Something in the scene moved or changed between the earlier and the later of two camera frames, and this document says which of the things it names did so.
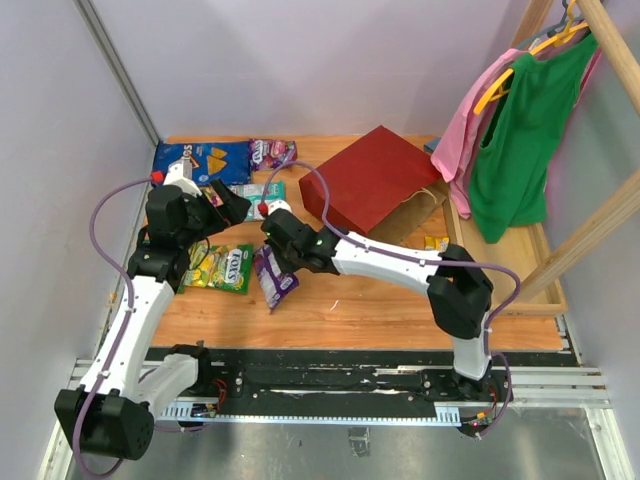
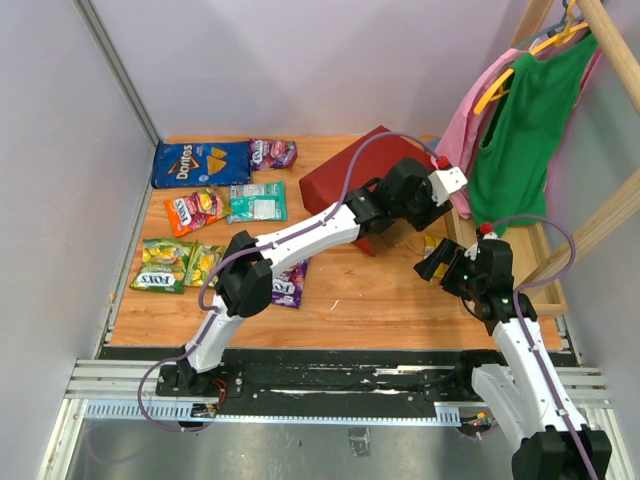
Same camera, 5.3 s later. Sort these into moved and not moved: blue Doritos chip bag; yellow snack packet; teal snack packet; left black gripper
Moved: left black gripper
Not moved: yellow snack packet; blue Doritos chip bag; teal snack packet
